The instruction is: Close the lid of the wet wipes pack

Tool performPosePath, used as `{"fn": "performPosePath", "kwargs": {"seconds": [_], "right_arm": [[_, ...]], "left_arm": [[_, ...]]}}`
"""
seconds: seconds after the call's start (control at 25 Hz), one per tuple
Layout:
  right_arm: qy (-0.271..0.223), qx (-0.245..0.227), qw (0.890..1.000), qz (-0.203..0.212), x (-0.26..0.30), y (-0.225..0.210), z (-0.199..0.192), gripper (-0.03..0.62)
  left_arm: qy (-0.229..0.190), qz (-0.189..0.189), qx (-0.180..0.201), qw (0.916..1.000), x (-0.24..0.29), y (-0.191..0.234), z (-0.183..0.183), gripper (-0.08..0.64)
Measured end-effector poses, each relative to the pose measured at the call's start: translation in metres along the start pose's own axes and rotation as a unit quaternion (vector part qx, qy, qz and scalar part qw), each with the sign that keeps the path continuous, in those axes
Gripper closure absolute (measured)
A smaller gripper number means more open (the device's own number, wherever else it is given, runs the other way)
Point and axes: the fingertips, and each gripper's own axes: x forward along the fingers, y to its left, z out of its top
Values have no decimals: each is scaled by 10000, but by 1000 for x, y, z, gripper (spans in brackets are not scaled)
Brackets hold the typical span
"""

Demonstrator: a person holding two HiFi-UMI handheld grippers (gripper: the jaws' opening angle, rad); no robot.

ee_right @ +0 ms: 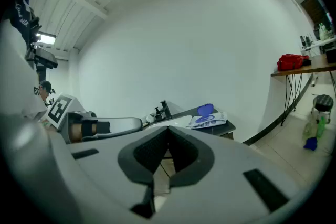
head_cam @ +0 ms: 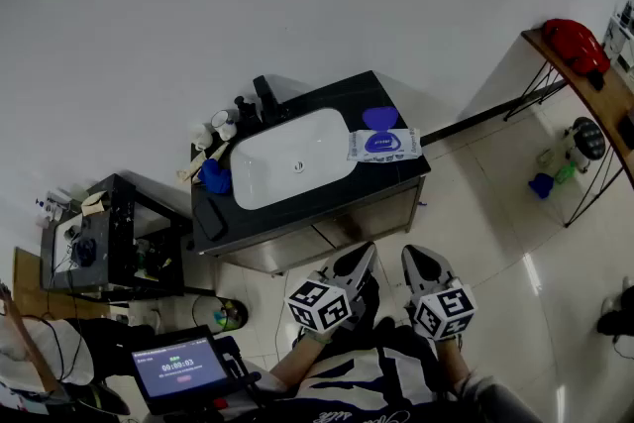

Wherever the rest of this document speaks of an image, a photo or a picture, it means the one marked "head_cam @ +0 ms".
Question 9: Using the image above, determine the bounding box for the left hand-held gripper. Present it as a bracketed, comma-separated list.
[284, 241, 381, 337]

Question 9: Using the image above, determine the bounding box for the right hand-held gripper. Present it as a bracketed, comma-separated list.
[400, 244, 477, 343]

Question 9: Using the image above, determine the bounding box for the white wet wipe pack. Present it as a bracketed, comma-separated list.
[346, 127, 424, 163]

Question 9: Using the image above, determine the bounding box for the purple round lid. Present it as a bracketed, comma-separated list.
[361, 105, 400, 131]

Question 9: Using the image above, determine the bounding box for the person's left forearm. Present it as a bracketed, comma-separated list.
[268, 330, 339, 395]

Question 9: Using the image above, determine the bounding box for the person's right forearm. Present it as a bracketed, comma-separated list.
[434, 336, 475, 393]

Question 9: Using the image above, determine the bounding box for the black sink cabinet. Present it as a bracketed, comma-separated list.
[189, 69, 433, 276]

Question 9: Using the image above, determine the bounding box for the person's white navy shirt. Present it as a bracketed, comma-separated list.
[232, 315, 546, 423]

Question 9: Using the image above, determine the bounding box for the white sink basin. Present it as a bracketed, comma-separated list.
[229, 107, 360, 212]

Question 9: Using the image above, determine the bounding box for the small bin with colourful items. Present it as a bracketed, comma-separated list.
[212, 298, 250, 334]

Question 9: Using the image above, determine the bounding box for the blue item on floor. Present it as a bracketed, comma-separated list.
[527, 172, 556, 201]

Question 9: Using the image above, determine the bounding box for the black phone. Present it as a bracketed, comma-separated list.
[192, 196, 230, 243]

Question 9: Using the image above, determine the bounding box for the blue cloth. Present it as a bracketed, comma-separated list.
[197, 158, 234, 195]

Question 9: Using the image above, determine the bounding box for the green bottle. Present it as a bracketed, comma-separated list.
[553, 161, 579, 185]

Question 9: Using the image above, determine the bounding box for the black faucet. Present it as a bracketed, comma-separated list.
[252, 74, 287, 126]

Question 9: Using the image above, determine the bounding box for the white cup with blue mark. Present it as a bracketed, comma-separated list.
[209, 108, 240, 141]

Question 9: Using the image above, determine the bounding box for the plain white cup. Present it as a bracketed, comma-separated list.
[189, 123, 216, 153]

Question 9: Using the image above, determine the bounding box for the tablet with lit screen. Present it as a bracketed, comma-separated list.
[130, 325, 232, 415]

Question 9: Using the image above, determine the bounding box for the black dotted stool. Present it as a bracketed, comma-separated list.
[564, 115, 608, 175]

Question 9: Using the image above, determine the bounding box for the black marble side table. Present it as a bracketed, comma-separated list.
[39, 172, 188, 299]

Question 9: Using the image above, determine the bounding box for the wooden shelf table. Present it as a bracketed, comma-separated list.
[502, 28, 634, 229]

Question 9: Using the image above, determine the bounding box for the crumpled beige paper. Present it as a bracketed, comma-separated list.
[80, 191, 109, 218]

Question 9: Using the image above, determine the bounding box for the red bag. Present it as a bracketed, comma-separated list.
[540, 18, 612, 76]

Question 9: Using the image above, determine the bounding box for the black round device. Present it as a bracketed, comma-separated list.
[70, 236, 99, 269]

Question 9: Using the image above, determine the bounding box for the white cloth bundle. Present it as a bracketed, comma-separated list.
[0, 315, 96, 388]

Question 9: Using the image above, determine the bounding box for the wooden stick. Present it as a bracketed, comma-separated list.
[0, 281, 61, 398]

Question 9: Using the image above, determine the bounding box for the black tablet mount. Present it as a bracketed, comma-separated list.
[212, 335, 264, 412]

